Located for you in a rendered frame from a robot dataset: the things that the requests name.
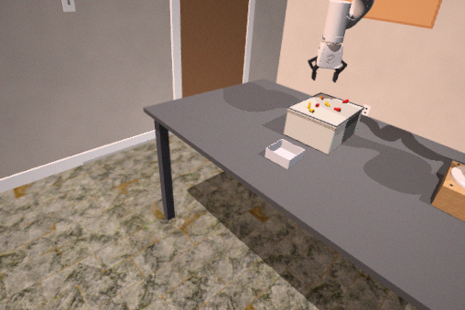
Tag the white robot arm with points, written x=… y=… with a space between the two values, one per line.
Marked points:
x=343 y=15

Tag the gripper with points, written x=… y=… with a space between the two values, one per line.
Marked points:
x=331 y=58

